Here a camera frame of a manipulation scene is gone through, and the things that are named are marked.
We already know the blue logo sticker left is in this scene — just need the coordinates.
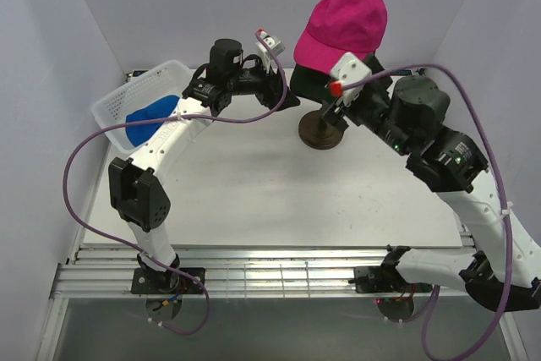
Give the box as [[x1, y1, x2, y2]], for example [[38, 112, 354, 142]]
[[131, 69, 148, 77]]

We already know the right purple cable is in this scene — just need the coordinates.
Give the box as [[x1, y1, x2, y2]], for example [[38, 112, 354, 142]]
[[342, 63, 515, 361]]

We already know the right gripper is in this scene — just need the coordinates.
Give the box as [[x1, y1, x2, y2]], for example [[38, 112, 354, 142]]
[[316, 52, 412, 156]]

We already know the purple cable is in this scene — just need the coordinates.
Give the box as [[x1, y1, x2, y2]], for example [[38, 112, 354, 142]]
[[62, 54, 284, 335], [342, 63, 515, 361]]

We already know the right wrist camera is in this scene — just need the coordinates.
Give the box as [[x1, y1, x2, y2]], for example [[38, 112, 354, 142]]
[[330, 52, 372, 107]]

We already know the aluminium rail frame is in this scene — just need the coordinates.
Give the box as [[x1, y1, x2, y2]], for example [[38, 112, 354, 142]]
[[36, 68, 529, 361]]

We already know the pink cap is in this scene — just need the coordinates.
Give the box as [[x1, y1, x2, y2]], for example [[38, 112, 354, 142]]
[[293, 0, 388, 74]]

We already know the brown mannequin stand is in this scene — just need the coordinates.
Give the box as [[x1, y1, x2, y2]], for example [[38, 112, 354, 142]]
[[298, 102, 346, 150]]

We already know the white plastic basket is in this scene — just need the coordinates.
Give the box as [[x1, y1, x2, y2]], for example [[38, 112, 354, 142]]
[[91, 60, 198, 156]]

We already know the blue cap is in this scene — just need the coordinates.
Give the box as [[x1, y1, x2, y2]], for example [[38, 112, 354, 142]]
[[125, 96, 182, 147]]

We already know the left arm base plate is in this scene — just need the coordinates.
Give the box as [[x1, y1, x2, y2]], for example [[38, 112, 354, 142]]
[[130, 267, 205, 295]]

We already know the blue logo sticker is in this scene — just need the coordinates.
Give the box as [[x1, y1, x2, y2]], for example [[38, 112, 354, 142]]
[[391, 69, 413, 77], [131, 69, 148, 77]]

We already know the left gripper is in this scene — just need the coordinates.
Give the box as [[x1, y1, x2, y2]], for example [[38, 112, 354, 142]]
[[227, 53, 301, 112]]

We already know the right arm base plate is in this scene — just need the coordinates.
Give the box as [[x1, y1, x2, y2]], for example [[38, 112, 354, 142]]
[[348, 264, 433, 295]]

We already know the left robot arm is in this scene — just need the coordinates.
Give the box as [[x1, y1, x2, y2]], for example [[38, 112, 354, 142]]
[[108, 30, 300, 293]]

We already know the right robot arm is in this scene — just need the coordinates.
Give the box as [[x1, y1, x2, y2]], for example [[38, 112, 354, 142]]
[[323, 52, 540, 312]]

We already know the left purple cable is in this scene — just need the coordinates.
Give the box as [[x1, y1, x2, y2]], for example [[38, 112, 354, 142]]
[[62, 54, 284, 335]]

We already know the blue logo sticker right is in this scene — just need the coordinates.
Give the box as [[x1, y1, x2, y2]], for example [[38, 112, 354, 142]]
[[391, 69, 413, 77]]

